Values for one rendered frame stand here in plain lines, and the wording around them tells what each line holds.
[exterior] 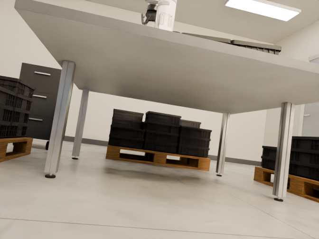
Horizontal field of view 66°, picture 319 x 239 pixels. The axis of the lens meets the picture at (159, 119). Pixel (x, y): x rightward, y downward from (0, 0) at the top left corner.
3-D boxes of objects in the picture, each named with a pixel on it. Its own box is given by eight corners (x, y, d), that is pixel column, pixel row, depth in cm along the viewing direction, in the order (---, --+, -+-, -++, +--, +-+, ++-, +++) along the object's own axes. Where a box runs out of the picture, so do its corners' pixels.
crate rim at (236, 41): (282, 50, 142) (282, 46, 142) (231, 43, 142) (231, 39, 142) (254, 69, 182) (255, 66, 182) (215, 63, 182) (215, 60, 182)
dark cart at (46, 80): (51, 151, 261) (65, 69, 268) (5, 145, 253) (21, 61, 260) (62, 147, 322) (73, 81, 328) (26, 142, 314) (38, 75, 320)
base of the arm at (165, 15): (173, 34, 117) (178, 1, 119) (154, 31, 116) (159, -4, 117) (169, 41, 126) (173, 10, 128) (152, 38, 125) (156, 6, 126)
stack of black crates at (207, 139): (200, 155, 321) (203, 130, 323) (209, 158, 291) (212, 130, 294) (171, 151, 313) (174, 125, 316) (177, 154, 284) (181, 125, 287)
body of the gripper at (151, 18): (160, 10, 156) (158, 24, 155) (147, 8, 156) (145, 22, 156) (159, 3, 148) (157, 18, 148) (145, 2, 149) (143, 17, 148)
